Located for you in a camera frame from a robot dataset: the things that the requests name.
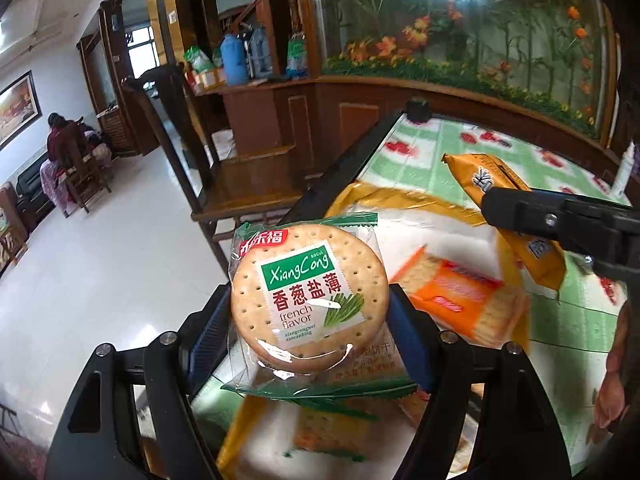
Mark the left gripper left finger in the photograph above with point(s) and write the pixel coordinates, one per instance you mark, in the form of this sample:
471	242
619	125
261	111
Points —
204	339

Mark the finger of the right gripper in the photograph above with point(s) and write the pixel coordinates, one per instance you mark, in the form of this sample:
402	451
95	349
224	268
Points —
536	213

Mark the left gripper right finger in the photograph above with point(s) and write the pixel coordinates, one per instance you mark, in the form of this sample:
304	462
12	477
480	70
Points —
416	337

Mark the orange cracker pack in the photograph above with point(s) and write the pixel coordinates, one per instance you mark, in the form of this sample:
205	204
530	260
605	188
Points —
481	309

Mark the yellow snack packet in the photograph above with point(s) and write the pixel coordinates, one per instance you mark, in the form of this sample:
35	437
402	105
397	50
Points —
493	186

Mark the round french flavor cracker pack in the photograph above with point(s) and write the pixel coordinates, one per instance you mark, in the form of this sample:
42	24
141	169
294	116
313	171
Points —
308	306

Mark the green square cracker pack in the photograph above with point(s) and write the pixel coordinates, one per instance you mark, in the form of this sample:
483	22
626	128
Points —
339	430

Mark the person's right hand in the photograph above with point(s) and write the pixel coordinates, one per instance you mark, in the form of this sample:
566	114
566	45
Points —
610	401

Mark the white spray bottle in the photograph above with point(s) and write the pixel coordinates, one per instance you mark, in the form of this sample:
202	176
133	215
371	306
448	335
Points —
624	171

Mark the yellow white tray box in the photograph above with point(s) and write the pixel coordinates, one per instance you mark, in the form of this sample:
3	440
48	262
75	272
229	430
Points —
489	417

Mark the dark wooden chair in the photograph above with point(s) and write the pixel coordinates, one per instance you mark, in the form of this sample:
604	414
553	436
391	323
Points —
237	188

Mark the small black cup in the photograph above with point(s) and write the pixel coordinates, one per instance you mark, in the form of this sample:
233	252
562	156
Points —
418	110

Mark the flower painted glass screen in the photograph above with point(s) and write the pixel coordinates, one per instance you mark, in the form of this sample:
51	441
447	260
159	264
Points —
550	56

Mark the seated person in red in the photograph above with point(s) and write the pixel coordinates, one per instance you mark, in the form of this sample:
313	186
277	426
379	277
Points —
69	140

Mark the green bag on cabinet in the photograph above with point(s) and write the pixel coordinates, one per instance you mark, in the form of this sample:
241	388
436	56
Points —
198	60

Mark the green water bottle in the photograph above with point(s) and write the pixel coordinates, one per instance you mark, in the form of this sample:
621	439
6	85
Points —
297	66

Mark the blue thermos jug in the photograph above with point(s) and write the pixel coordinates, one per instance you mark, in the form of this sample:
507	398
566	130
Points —
234	60

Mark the grey thermos jug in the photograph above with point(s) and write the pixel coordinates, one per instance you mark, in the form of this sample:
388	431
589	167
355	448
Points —
260	58

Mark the framed wall painting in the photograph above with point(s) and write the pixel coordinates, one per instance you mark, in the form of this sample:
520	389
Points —
19	107

